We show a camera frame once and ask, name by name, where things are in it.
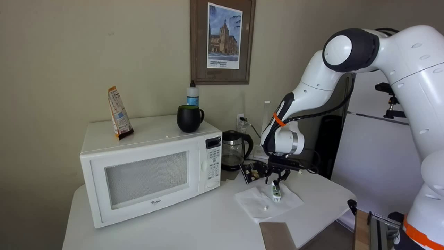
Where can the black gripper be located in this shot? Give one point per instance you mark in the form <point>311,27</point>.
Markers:
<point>284,165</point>

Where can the white green-labelled bottle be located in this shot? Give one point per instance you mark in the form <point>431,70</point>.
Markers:
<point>276,191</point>

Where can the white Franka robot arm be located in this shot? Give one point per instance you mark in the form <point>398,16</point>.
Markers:
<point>416,55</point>

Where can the dark blue snack bag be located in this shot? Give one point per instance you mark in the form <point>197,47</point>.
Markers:
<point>252,170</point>

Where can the white paper towel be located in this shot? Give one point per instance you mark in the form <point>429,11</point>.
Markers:
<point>258,205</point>

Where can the black glass electric kettle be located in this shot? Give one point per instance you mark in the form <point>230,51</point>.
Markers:
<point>233,150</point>

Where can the dark chair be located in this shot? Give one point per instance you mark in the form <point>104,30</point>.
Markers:
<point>333,129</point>

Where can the large white panel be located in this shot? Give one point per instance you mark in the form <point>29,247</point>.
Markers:
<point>375,161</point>

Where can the wooden topped robot cart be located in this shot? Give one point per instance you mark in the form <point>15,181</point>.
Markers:
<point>362,229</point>

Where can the black mug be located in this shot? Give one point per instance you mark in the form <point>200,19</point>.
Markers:
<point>189,119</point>

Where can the white microwave oven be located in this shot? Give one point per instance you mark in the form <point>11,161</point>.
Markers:
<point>147,175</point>

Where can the brown framed poster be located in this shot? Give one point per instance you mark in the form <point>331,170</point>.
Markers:
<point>222,41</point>

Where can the white wall outlet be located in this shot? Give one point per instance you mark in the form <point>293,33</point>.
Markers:
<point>240,120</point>

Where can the black camera on tripod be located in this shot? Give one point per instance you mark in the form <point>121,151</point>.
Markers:
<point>393,98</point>

